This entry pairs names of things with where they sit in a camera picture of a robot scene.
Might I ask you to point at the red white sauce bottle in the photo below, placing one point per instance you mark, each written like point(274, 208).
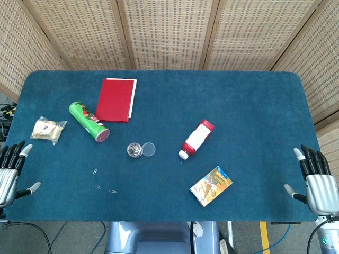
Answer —
point(197, 139)

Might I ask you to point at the clear paperclip jar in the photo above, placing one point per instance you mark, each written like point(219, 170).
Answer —
point(134, 149)

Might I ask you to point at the red notebook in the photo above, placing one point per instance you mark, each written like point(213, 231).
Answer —
point(115, 100)

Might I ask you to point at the blue felt table mat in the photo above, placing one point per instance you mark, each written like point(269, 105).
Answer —
point(169, 148)

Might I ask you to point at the woven folding screen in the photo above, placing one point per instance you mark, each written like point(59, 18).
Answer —
point(169, 34)

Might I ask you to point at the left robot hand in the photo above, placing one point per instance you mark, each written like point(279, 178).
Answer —
point(6, 177)

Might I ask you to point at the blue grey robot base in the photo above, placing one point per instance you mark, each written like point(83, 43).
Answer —
point(161, 238)

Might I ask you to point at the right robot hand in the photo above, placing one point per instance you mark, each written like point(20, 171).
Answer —
point(319, 190)

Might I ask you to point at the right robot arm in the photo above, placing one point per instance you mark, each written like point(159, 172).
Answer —
point(328, 234)

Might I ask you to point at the clear bag of crackers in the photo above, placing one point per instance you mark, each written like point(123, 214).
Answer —
point(48, 129)

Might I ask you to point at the green chips can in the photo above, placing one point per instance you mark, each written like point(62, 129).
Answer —
point(88, 121)

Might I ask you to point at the silver metal paper clip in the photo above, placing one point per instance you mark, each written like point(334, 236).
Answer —
point(95, 171)
point(98, 187)
point(112, 191)

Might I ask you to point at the clear round jar lid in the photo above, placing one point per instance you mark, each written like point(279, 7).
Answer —
point(148, 149)

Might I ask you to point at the orange blue snack box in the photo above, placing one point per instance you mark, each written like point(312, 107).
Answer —
point(211, 190)

